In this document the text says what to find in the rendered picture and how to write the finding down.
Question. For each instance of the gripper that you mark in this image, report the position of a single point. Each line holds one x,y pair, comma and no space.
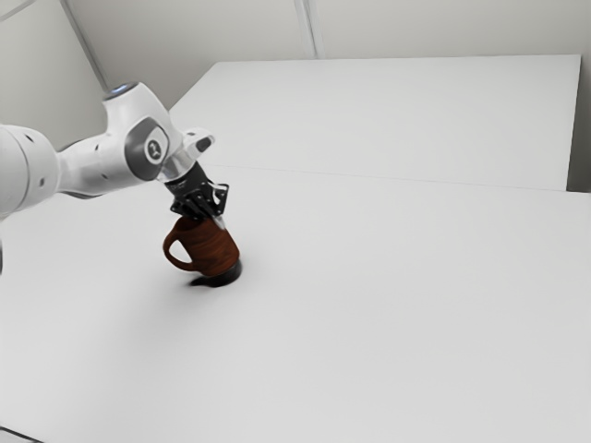
197,188

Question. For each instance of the brown wooden mug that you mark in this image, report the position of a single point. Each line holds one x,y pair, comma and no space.
208,251

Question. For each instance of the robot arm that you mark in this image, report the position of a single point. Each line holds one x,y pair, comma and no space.
115,152

